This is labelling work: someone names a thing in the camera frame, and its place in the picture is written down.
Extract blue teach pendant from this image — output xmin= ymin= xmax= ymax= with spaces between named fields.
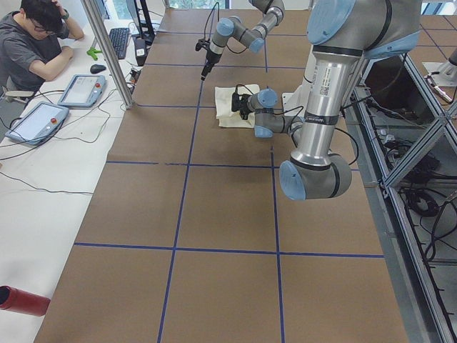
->
xmin=57 ymin=74 xmax=106 ymax=108
xmin=5 ymin=101 xmax=69 ymax=145

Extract far blue teach pendant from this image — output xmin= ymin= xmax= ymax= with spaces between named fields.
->
xmin=57 ymin=74 xmax=106 ymax=108

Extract aluminium frame post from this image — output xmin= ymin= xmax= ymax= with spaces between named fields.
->
xmin=81 ymin=0 xmax=134 ymax=109

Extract blue tape grid lines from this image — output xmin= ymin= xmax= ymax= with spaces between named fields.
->
xmin=71 ymin=6 xmax=457 ymax=343

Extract near blue teach pendant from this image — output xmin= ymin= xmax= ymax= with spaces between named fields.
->
xmin=5 ymin=101 xmax=69 ymax=145

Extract white long-sleeve cat shirt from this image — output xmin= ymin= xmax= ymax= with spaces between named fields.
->
xmin=214 ymin=84 xmax=261 ymax=129

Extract red water bottle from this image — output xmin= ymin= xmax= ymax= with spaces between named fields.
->
xmin=1 ymin=285 xmax=51 ymax=317

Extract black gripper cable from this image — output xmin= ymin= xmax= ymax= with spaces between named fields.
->
xmin=201 ymin=1 xmax=221 ymax=44
xmin=233 ymin=84 xmax=361 ymax=167

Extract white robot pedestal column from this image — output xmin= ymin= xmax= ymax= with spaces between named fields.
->
xmin=281 ymin=0 xmax=346 ymax=128

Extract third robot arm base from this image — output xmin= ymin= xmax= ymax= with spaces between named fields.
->
xmin=422 ymin=50 xmax=456 ymax=87

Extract green plastic tool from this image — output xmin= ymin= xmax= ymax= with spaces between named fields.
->
xmin=86 ymin=47 xmax=102 ymax=61

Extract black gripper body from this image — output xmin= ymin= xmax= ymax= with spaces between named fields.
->
xmin=231 ymin=91 xmax=253 ymax=120
xmin=195 ymin=39 xmax=224 ymax=67

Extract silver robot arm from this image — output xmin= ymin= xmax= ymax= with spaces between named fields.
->
xmin=195 ymin=0 xmax=285 ymax=81
xmin=231 ymin=1 xmax=421 ymax=200

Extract aluminium frame rack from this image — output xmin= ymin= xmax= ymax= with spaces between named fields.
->
xmin=346 ymin=46 xmax=456 ymax=342

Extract black keyboard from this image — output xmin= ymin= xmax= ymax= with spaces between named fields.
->
xmin=109 ymin=27 xmax=130 ymax=59

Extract black computer mouse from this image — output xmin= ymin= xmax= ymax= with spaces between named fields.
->
xmin=89 ymin=64 xmax=106 ymax=74

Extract seated person grey shirt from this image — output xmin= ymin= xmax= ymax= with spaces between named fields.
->
xmin=1 ymin=0 xmax=84 ymax=92

